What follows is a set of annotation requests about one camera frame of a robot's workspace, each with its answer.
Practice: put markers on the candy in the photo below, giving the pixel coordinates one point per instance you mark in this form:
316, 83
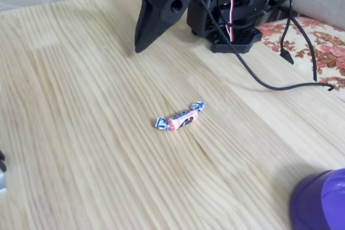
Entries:
180, 120

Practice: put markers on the floral patterned cloth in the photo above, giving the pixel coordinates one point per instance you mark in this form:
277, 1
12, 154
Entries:
326, 49

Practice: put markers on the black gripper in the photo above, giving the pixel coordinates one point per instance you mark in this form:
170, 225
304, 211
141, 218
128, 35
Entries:
159, 4

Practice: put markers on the purple bowl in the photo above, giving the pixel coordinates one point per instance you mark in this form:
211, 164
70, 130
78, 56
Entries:
318, 203

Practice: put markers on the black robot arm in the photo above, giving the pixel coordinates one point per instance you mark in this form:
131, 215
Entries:
199, 17

